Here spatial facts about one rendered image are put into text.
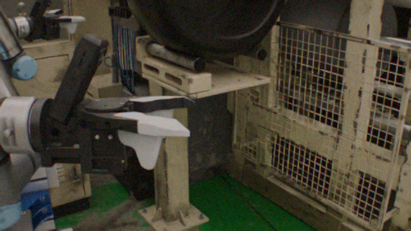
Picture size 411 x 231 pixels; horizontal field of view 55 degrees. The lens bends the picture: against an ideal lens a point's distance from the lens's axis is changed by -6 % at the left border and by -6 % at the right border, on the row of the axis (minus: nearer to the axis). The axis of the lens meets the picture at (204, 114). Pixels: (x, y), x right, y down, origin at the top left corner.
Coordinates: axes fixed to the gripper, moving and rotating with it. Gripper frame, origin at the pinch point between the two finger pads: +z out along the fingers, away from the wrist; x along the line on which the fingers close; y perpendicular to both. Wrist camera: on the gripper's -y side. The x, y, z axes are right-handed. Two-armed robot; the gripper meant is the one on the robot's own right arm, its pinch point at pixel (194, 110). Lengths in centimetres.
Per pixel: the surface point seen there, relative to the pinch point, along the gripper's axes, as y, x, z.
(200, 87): 12, -89, -2
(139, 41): -2, -112, -27
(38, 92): 20, -126, -77
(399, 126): 22, -78, 64
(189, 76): 8, -89, -6
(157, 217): 85, -137, -25
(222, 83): 12, -101, 5
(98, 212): 88, -145, -58
